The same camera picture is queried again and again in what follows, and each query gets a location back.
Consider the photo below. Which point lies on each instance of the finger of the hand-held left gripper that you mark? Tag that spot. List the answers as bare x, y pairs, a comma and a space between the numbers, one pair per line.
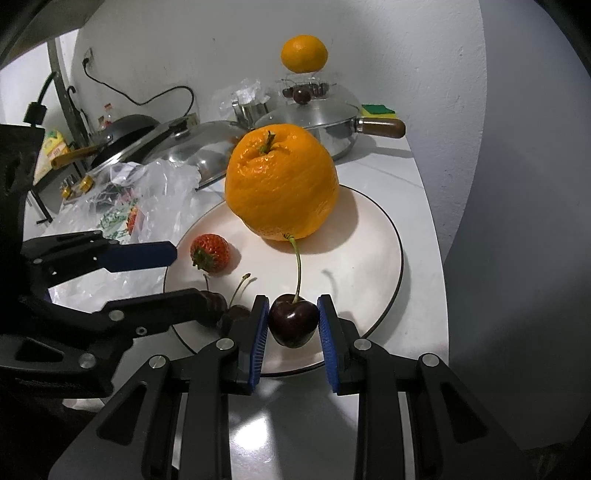
143, 256
157, 309

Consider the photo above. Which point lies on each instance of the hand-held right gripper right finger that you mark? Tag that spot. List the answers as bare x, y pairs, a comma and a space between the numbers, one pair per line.
328, 344

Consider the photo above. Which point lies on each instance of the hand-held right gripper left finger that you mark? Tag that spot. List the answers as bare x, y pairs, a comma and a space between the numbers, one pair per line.
258, 344

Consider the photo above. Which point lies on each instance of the printed clear plastic bag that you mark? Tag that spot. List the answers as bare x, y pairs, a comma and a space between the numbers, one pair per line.
157, 194

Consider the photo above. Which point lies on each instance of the white round plate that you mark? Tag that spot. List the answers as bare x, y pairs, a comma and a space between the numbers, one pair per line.
369, 258

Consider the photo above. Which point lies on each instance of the black metal shelf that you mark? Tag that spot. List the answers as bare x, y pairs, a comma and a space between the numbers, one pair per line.
41, 203

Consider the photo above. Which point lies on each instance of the yellow detergent bottle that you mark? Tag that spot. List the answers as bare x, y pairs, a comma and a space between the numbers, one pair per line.
53, 145

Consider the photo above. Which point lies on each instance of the steel induction cooker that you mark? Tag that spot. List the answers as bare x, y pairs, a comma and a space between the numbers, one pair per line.
86, 184

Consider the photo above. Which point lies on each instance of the cooking oil bottle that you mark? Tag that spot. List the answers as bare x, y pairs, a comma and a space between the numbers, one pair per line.
99, 125

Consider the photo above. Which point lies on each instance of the grey vertical pipe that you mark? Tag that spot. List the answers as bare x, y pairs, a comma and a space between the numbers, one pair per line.
62, 92

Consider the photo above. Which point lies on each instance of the black hook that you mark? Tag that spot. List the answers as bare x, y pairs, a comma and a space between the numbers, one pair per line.
70, 90

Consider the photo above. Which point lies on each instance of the red cap bottle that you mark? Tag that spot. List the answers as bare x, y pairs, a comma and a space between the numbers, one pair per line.
108, 115

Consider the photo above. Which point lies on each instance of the large steel lid black knob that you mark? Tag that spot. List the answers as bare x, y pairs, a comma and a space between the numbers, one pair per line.
203, 147

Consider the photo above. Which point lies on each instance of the large orange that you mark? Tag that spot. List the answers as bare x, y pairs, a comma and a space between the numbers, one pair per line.
281, 184

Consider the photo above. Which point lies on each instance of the steel range hood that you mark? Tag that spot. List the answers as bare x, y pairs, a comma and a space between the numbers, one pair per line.
41, 23

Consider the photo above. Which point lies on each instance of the small steel cup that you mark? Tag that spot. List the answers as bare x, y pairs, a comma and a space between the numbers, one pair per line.
251, 113

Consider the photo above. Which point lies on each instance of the crumpled clear plastic bag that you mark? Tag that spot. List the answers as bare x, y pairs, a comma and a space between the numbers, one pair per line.
244, 90

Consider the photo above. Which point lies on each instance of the small steel lid brown knob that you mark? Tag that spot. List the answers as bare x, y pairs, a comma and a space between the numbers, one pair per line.
323, 110

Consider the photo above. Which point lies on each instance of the yellow green sponge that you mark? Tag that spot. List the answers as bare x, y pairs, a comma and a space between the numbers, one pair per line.
378, 110

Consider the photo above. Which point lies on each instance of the clear box of cherries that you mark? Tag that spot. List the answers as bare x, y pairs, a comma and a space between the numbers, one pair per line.
323, 87

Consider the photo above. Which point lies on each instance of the small orange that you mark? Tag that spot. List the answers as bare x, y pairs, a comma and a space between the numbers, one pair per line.
304, 53

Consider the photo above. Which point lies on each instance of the white wall outlet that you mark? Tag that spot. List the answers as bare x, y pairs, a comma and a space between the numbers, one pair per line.
87, 57

